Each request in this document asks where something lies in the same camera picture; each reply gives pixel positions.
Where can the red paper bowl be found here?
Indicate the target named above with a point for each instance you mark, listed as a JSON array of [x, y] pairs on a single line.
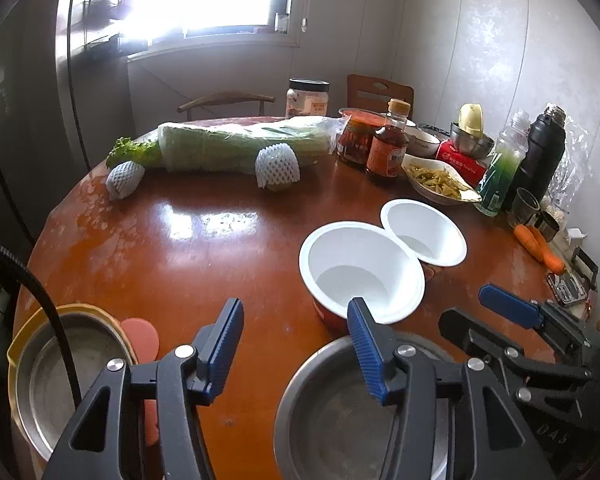
[[350, 255]]

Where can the pink pig-shaped plate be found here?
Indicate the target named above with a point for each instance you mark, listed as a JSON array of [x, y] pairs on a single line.
[[142, 337]]

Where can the wooden chair with curved rail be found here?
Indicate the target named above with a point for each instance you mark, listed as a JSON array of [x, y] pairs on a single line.
[[220, 97]]

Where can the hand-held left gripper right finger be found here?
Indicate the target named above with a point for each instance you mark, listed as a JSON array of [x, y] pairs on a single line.
[[367, 355]]

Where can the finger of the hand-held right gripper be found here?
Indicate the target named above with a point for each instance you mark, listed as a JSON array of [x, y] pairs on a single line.
[[480, 335], [510, 305]]

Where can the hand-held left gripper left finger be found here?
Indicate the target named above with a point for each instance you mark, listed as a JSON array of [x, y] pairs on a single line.
[[225, 350]]

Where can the brown sauce bottle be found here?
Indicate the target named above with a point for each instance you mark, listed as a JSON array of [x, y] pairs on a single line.
[[387, 155]]

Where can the grey refrigerator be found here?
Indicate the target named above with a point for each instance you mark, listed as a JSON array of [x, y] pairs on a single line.
[[25, 85]]

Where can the small steel bowl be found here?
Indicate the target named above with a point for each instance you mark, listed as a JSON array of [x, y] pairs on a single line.
[[472, 145]]

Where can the steel pan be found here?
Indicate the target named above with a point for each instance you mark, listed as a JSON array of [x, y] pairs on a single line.
[[330, 425]]

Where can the black-lidded plastic jar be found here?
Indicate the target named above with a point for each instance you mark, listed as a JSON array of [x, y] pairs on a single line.
[[307, 102]]

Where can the small white paper bowl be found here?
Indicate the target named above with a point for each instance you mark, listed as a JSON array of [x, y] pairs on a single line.
[[425, 225]]

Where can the large foam-netted fruit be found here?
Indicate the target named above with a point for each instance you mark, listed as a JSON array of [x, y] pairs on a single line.
[[277, 165]]

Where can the small foam-netted fruit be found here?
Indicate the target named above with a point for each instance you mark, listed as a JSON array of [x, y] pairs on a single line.
[[125, 180]]

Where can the yellow shell-shaped bowl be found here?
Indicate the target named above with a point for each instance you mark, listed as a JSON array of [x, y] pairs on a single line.
[[20, 340]]

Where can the black thermos flask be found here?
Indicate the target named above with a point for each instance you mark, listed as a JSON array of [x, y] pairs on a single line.
[[537, 160]]

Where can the clear bottle of green liquid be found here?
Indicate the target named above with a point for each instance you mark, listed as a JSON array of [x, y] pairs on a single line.
[[497, 180]]

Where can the small steel cup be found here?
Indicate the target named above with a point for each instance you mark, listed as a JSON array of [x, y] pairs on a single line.
[[550, 225]]

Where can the clear plastic bag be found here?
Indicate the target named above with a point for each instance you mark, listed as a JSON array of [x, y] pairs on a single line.
[[575, 160]]

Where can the white ceramic bowl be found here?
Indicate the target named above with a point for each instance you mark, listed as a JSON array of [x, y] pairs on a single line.
[[422, 142]]

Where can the green leaf lettuce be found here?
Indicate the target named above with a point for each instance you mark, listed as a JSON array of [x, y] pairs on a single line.
[[130, 152]]

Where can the red tissue box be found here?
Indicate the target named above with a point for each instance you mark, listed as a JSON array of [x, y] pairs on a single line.
[[460, 162]]

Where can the yellow plastic tool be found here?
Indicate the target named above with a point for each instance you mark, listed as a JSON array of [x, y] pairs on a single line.
[[471, 117]]

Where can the red chili sauce jar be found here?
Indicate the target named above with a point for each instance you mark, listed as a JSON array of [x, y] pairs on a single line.
[[355, 140]]

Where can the small bottle on windowsill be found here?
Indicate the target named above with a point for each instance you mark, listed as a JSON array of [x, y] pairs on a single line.
[[281, 22]]

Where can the white dish of vegetables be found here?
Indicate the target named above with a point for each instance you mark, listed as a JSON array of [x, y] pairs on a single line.
[[437, 177]]

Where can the orange carrot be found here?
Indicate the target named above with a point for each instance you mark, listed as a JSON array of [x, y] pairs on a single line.
[[526, 240], [550, 257]]

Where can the small glass cup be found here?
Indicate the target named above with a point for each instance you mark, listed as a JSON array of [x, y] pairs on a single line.
[[524, 207]]

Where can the small white object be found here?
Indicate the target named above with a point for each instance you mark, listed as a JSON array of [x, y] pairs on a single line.
[[576, 235]]

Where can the wide-rimmed steel bowl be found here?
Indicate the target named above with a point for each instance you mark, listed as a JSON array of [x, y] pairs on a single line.
[[45, 385]]

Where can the wrapped napa cabbage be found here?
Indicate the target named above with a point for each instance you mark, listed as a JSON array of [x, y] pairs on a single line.
[[215, 145]]

